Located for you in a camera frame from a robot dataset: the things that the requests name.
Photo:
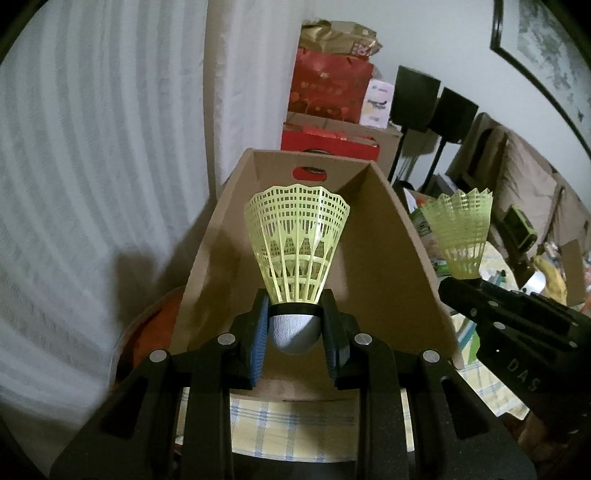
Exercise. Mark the black speaker on stand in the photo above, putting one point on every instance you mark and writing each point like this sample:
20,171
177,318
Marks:
414,103
452,120

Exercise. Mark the yellow shuttlecock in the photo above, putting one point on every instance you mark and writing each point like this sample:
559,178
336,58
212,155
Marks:
461,223
294,232

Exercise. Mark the brown sofa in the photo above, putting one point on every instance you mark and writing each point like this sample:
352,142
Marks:
496,158

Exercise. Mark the left black speaker on stand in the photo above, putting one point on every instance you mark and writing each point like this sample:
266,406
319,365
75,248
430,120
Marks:
414,103

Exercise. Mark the red gift bag upper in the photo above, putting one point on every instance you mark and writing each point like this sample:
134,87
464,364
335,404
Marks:
328,85

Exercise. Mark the yellow checked tablecloth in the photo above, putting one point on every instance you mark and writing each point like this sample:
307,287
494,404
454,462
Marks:
327,432

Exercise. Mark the white curtain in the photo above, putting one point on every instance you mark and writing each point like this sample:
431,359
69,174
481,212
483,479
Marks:
120,123

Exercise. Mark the green black radio device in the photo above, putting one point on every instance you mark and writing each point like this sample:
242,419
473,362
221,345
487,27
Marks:
519,228

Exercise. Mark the gold crumpled bag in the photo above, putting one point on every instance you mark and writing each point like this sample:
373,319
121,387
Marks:
339,38

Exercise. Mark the large brown carton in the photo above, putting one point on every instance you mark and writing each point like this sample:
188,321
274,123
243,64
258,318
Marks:
388,139

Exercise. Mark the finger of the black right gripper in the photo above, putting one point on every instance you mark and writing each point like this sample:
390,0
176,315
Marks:
461,295

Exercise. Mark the open brown cardboard box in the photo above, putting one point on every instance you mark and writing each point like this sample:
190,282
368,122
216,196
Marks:
381,274

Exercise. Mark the red gift box lower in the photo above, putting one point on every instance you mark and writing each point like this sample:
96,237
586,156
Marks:
313,139

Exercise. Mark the cardboard box with papers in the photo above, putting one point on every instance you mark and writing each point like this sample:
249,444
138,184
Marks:
415,200

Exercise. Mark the white round device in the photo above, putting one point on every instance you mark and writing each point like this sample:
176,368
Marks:
535,284

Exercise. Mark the white pink small box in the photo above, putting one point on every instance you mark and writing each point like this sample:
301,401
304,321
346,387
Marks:
377,104

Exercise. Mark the green snack tin can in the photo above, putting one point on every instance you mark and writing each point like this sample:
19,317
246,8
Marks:
430,243

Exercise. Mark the framed wall picture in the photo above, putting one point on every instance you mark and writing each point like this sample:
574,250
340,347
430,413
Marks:
530,37

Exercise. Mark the right black speaker on stand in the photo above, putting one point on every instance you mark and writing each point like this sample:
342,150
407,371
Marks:
452,120

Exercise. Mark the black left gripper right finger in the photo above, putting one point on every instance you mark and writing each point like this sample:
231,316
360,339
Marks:
419,419

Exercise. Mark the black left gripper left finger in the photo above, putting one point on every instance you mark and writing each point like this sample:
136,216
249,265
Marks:
170,419

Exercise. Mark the yellow cloth on sofa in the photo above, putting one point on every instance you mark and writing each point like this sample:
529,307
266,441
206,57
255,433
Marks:
555,288

